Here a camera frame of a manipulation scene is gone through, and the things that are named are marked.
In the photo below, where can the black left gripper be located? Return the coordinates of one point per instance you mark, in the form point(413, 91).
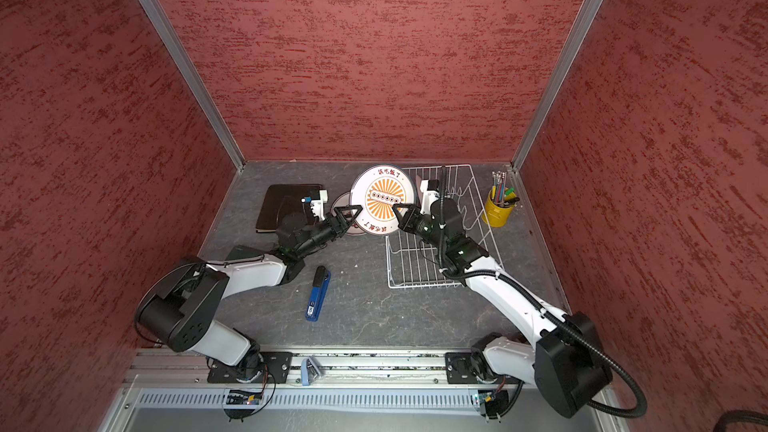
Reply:
point(338, 222)

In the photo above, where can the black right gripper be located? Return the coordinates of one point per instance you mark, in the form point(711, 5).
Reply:
point(407, 221)

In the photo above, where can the dark square plate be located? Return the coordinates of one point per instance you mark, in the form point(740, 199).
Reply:
point(282, 200)

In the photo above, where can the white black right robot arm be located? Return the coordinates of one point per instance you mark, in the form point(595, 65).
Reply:
point(562, 354)

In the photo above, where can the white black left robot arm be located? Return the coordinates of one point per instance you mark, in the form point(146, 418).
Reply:
point(179, 310)

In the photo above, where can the blue black stapler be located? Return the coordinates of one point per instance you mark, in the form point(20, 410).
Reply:
point(318, 293)

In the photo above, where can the yellow pen cup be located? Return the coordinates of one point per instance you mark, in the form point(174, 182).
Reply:
point(496, 214)

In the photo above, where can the pens in cup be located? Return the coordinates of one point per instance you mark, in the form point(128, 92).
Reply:
point(501, 195)

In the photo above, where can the green sponge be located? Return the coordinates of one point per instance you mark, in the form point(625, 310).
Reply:
point(242, 253)

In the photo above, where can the blue white clip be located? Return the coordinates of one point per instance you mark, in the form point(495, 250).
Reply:
point(310, 371)

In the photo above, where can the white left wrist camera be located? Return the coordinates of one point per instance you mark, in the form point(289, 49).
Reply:
point(316, 201)

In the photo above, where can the white wire dish rack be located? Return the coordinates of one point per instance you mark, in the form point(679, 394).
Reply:
point(412, 262)

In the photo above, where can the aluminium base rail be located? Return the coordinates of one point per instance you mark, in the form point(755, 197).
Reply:
point(355, 380)

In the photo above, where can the aluminium left corner post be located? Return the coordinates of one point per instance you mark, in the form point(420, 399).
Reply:
point(160, 21)

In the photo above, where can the aluminium corner post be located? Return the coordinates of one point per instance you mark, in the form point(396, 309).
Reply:
point(160, 21)
point(578, 32)

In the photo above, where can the aluminium right corner post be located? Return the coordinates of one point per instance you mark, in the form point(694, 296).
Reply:
point(578, 32)

